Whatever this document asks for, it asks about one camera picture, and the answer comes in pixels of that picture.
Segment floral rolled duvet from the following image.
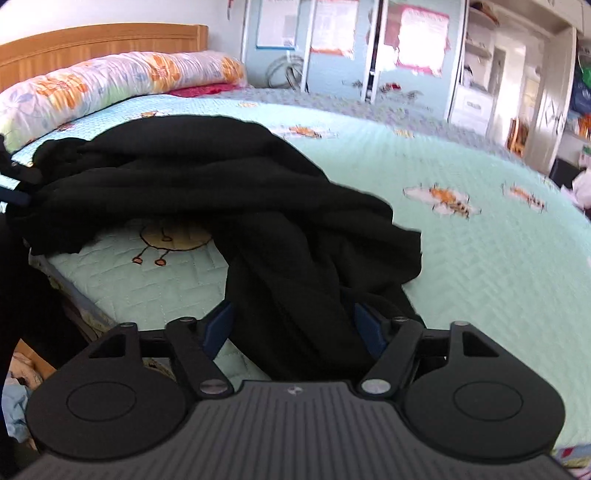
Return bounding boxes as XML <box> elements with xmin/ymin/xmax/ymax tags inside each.
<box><xmin>0</xmin><ymin>50</ymin><xmax>246</xmax><ymax>154</ymax></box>

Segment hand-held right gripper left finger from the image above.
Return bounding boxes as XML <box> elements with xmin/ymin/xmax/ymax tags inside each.
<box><xmin>85</xmin><ymin>300</ymin><xmax>236</xmax><ymax>400</ymax></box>

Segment white chart poster blue border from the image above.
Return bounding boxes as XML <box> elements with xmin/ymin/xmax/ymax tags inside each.
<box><xmin>255</xmin><ymin>0</ymin><xmax>299</xmax><ymax>50</ymax></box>

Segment sliding door wardrobe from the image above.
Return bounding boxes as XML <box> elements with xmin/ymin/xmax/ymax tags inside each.
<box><xmin>239</xmin><ymin>0</ymin><xmax>468</xmax><ymax>105</ymax></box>

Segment white overhead cabinets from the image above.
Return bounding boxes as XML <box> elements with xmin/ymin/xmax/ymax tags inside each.
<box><xmin>488</xmin><ymin>0</ymin><xmax>591</xmax><ymax>34</ymax></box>

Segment wooden headboard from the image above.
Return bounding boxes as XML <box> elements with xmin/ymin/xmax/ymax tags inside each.
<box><xmin>0</xmin><ymin>23</ymin><xmax>209</xmax><ymax>94</ymax></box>

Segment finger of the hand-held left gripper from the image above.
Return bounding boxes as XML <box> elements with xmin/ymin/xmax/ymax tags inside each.
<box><xmin>0</xmin><ymin>157</ymin><xmax>43</xmax><ymax>185</ymax></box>
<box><xmin>0</xmin><ymin>185</ymin><xmax>32</xmax><ymax>206</ymax></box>

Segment orange border poster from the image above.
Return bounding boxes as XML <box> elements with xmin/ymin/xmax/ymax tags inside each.
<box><xmin>309</xmin><ymin>0</ymin><xmax>361</xmax><ymax>59</ymax></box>

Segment white shelf unit with drawers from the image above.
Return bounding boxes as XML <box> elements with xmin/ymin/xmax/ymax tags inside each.
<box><xmin>449</xmin><ymin>0</ymin><xmax>514</xmax><ymax>133</ymax></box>

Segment mint bee print quilt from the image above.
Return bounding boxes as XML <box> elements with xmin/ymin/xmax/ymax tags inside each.
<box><xmin>9</xmin><ymin>92</ymin><xmax>591</xmax><ymax>462</ymax></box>

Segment pink border poster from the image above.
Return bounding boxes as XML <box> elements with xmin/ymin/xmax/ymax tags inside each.
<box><xmin>395</xmin><ymin>4</ymin><xmax>452</xmax><ymax>78</ymax></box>

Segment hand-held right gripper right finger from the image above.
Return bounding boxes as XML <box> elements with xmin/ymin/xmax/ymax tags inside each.
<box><xmin>353</xmin><ymin>301</ymin><xmax>504</xmax><ymax>400</ymax></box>

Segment black armchair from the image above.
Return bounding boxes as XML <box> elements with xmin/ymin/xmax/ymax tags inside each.
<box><xmin>547</xmin><ymin>156</ymin><xmax>584</xmax><ymax>188</ymax></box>

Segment blue bag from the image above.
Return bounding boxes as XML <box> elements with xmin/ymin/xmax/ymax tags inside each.
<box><xmin>569</xmin><ymin>82</ymin><xmax>591</xmax><ymax>117</ymax></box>

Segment lilac dotted bedsheet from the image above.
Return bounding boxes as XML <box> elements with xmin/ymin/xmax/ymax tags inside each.
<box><xmin>221</xmin><ymin>87</ymin><xmax>525</xmax><ymax>158</ymax></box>

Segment person's dark clothing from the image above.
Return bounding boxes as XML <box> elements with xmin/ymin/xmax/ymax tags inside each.
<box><xmin>0</xmin><ymin>203</ymin><xmax>89</xmax><ymax>463</ymax></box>

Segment wooden chair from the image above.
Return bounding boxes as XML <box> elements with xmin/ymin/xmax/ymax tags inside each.
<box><xmin>505</xmin><ymin>117</ymin><xmax>530</xmax><ymax>156</ymax></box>

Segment red cloth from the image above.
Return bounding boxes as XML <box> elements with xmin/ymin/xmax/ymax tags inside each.
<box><xmin>165</xmin><ymin>81</ymin><xmax>242</xmax><ymax>99</ymax></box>

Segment white door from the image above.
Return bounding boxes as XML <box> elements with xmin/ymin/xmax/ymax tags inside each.
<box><xmin>523</xmin><ymin>24</ymin><xmax>579</xmax><ymax>175</ymax></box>

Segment black pants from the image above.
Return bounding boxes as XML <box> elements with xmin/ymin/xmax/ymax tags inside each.
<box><xmin>9</xmin><ymin>114</ymin><xmax>428</xmax><ymax>383</ymax></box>

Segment light blue cloth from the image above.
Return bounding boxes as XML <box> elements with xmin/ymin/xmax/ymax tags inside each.
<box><xmin>0</xmin><ymin>351</ymin><xmax>57</xmax><ymax>452</ymax></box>

